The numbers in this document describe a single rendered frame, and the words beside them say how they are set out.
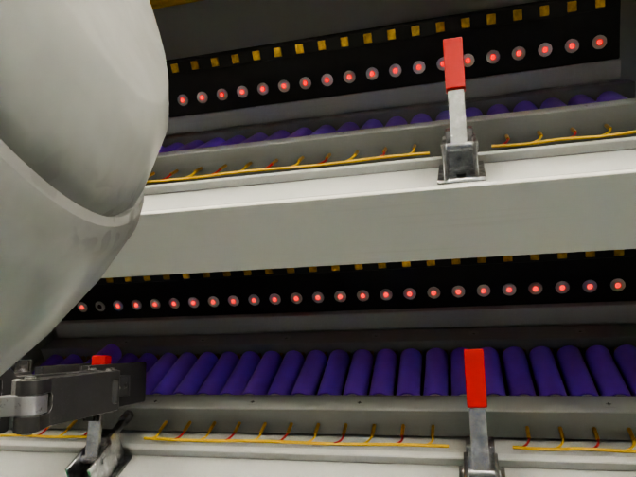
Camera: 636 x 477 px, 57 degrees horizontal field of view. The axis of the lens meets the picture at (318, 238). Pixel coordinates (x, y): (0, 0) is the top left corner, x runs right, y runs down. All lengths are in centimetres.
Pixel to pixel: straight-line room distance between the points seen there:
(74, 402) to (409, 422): 22
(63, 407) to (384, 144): 26
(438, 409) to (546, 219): 15
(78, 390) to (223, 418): 14
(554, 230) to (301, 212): 15
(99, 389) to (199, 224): 12
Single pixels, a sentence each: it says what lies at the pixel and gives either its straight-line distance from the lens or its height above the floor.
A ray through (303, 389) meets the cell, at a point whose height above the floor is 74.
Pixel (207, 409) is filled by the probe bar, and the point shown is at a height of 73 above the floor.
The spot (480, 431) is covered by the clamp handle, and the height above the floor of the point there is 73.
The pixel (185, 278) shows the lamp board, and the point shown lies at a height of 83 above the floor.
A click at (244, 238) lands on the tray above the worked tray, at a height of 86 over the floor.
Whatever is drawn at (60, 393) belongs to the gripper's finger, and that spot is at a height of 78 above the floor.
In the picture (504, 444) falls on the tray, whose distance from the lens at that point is 43.
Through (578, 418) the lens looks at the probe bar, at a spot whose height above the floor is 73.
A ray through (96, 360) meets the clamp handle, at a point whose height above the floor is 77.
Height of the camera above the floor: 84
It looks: 2 degrees up
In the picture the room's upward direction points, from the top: 3 degrees counter-clockwise
